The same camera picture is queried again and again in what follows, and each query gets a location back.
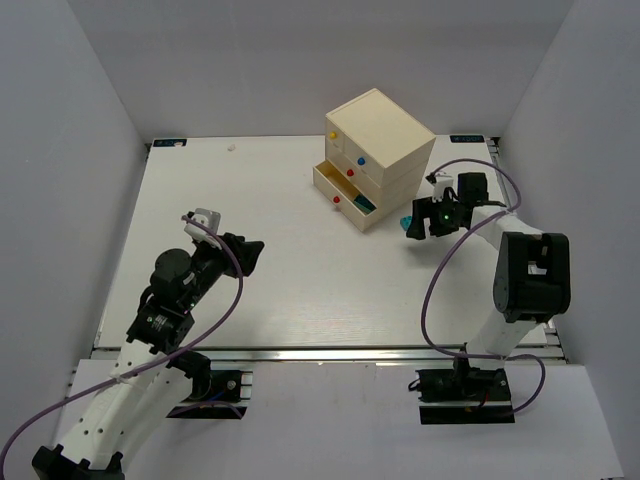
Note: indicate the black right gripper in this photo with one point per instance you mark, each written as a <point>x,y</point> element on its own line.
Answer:
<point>430,216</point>

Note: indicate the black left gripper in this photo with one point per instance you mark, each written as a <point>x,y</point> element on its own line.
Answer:
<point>233,255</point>

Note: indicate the teal small lego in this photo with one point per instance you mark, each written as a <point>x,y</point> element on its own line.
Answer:
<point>406,222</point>

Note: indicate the teal long lego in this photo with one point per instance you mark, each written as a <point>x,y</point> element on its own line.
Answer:
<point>364,204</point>

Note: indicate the cream wooden drawer cabinet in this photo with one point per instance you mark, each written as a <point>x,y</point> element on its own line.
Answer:
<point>373,148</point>

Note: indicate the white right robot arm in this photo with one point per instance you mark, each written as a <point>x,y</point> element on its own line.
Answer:
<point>532,277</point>

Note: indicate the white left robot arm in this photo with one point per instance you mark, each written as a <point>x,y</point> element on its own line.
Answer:
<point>152,377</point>

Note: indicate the right blue table label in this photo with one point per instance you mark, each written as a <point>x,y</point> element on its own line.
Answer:
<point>463,139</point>

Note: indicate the blue table label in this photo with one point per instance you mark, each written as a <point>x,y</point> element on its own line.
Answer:
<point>169,143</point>
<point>463,139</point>

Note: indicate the left blue table label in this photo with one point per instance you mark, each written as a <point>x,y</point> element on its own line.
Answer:
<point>169,143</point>

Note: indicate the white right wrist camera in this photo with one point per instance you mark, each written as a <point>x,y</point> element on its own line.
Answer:
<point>442,185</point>

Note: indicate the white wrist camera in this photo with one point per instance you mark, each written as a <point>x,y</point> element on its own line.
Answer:
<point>442,185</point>
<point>201,225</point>

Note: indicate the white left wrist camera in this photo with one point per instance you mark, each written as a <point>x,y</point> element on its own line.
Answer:
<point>201,225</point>

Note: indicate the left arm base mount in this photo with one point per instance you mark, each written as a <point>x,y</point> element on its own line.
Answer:
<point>214,394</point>

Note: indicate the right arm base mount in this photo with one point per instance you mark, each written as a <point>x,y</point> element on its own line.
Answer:
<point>461,395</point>

